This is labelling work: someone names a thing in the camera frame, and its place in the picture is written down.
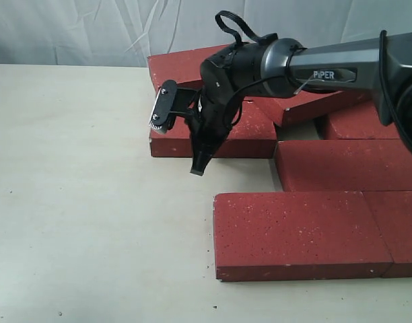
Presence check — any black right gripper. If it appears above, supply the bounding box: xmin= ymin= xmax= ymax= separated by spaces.
xmin=190 ymin=43 xmax=268 ymax=176

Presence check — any red brick angled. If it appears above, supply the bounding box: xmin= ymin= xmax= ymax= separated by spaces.
xmin=147 ymin=44 xmax=228 ymax=92

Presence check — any red brick second row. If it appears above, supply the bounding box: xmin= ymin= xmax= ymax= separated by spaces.
xmin=246 ymin=90 xmax=372 ymax=127
xmin=315 ymin=112 xmax=399 ymax=140

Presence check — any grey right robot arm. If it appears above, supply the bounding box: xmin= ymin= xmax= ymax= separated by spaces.
xmin=191 ymin=31 xmax=412 ymax=175

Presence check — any red brick back left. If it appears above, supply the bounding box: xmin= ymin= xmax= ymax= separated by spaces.
xmin=148 ymin=97 xmax=278 ymax=159

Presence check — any red brick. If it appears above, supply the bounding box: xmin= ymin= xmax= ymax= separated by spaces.
xmin=213 ymin=191 xmax=393 ymax=282
xmin=364 ymin=191 xmax=412 ymax=279
xmin=148 ymin=97 xmax=278 ymax=159
xmin=275 ymin=139 xmax=412 ymax=192

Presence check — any red brick front left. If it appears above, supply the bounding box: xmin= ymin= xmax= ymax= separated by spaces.
xmin=213 ymin=191 xmax=393 ymax=282

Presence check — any red brick middle right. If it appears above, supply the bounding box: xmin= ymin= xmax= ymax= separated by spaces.
xmin=275 ymin=139 xmax=412 ymax=192

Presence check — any red brick front right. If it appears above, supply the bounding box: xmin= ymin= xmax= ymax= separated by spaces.
xmin=364 ymin=191 xmax=412 ymax=279

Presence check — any white backdrop curtain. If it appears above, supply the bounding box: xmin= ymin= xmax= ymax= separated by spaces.
xmin=0 ymin=1 xmax=412 ymax=67

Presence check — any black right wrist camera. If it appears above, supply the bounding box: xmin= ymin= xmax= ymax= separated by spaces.
xmin=149 ymin=79 xmax=201 ymax=135

